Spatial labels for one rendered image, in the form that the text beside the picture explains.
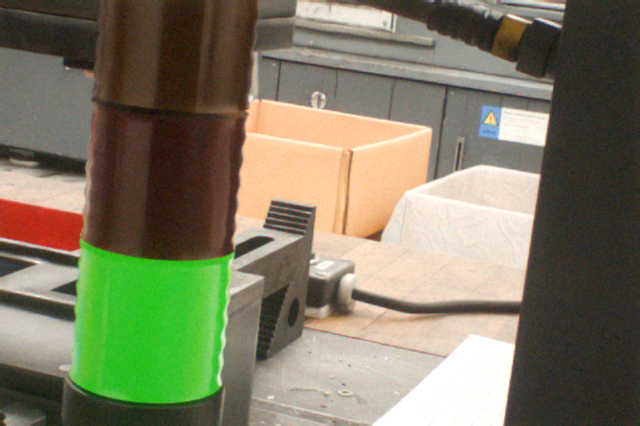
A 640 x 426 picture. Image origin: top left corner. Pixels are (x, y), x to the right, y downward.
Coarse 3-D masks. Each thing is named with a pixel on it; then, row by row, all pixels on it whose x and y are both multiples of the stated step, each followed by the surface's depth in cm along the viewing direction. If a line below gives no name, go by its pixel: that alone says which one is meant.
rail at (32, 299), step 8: (0, 288) 61; (8, 288) 62; (0, 296) 61; (8, 296) 61; (16, 296) 61; (24, 296) 61; (32, 296) 61; (40, 296) 61; (24, 304) 61; (32, 304) 61; (40, 304) 61; (48, 304) 61; (56, 304) 60; (64, 304) 60; (72, 304) 60; (56, 312) 61; (64, 312) 60; (72, 312) 60
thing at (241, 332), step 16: (256, 304) 70; (240, 320) 68; (256, 320) 71; (240, 336) 69; (256, 336) 71; (224, 352) 67; (240, 352) 69; (256, 352) 71; (224, 368) 67; (240, 368) 70; (224, 384) 68; (240, 384) 70; (16, 400) 53; (32, 400) 53; (48, 400) 53; (224, 400) 68; (240, 400) 70; (48, 416) 53; (224, 416) 69; (240, 416) 71
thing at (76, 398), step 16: (64, 384) 33; (64, 400) 33; (80, 400) 32; (96, 400) 32; (112, 400) 32; (192, 400) 33; (208, 400) 33; (64, 416) 33; (80, 416) 32; (96, 416) 32; (112, 416) 32; (128, 416) 32; (144, 416) 32; (160, 416) 32; (176, 416) 32; (192, 416) 32; (208, 416) 33
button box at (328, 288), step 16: (320, 256) 100; (320, 272) 95; (336, 272) 96; (352, 272) 100; (320, 288) 94; (336, 288) 97; (352, 288) 97; (320, 304) 95; (336, 304) 97; (352, 304) 98; (384, 304) 96; (400, 304) 97; (416, 304) 97; (432, 304) 98; (448, 304) 99; (464, 304) 100; (480, 304) 101; (496, 304) 101; (512, 304) 102
